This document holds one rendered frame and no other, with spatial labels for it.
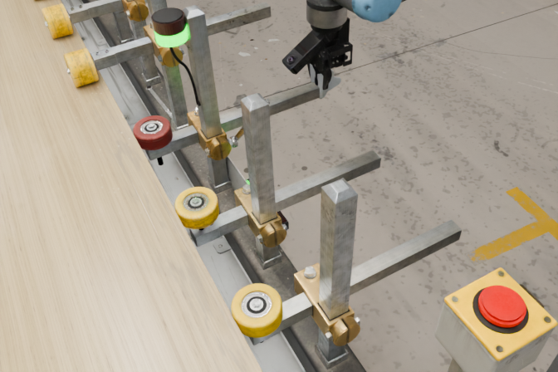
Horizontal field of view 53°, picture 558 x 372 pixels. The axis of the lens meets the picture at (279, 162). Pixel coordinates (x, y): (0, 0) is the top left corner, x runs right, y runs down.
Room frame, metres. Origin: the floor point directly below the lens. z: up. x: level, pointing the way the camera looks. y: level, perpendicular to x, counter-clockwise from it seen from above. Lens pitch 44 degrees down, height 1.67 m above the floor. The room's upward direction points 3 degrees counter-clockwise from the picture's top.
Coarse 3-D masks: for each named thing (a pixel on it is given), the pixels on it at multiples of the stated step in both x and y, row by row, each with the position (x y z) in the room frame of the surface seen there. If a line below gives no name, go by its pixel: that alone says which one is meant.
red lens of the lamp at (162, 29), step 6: (180, 18) 0.91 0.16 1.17; (156, 24) 0.90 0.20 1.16; (162, 24) 0.90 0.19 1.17; (168, 24) 0.90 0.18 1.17; (174, 24) 0.90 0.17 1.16; (180, 24) 0.91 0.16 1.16; (156, 30) 0.91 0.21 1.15; (162, 30) 0.90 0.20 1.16; (168, 30) 0.90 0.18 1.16; (174, 30) 0.90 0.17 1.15; (180, 30) 0.91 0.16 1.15
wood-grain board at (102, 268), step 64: (0, 0) 1.56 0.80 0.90; (0, 64) 1.22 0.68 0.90; (64, 64) 1.20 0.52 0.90; (0, 128) 0.96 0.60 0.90; (64, 128) 0.95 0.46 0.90; (128, 128) 0.94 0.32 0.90; (0, 192) 0.77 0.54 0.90; (64, 192) 0.76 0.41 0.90; (128, 192) 0.75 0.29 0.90; (0, 256) 0.61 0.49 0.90; (64, 256) 0.60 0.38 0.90; (128, 256) 0.60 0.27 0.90; (192, 256) 0.59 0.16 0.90; (0, 320) 0.48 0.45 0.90; (64, 320) 0.48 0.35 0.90; (128, 320) 0.47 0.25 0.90; (192, 320) 0.47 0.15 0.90
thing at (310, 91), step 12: (312, 84) 1.12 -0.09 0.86; (276, 96) 1.07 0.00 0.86; (288, 96) 1.07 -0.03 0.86; (300, 96) 1.08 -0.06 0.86; (312, 96) 1.09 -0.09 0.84; (240, 108) 1.04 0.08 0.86; (276, 108) 1.05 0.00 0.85; (288, 108) 1.06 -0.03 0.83; (228, 120) 0.99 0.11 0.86; (240, 120) 1.01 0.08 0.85; (180, 132) 0.96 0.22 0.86; (192, 132) 0.96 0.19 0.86; (168, 144) 0.93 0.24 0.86; (180, 144) 0.94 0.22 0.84; (156, 156) 0.91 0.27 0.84
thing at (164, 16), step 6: (156, 12) 0.94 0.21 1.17; (162, 12) 0.94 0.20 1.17; (168, 12) 0.94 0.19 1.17; (174, 12) 0.93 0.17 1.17; (180, 12) 0.93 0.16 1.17; (156, 18) 0.92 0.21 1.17; (162, 18) 0.92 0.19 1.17; (168, 18) 0.91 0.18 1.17; (174, 18) 0.91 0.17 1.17; (168, 36) 0.90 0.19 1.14; (186, 42) 0.94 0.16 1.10; (174, 54) 0.92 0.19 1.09; (186, 66) 0.93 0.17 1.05; (192, 78) 0.93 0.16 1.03; (192, 84) 0.93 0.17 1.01; (198, 102) 0.93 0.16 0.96
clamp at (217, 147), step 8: (192, 112) 1.02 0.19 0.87; (192, 120) 0.99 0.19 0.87; (200, 128) 0.96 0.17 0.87; (200, 136) 0.94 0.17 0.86; (216, 136) 0.93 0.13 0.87; (224, 136) 0.93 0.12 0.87; (200, 144) 0.95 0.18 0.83; (208, 144) 0.92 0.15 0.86; (216, 144) 0.91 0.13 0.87; (224, 144) 0.91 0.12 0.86; (208, 152) 0.91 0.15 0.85; (216, 152) 0.90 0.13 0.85; (224, 152) 0.91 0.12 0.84
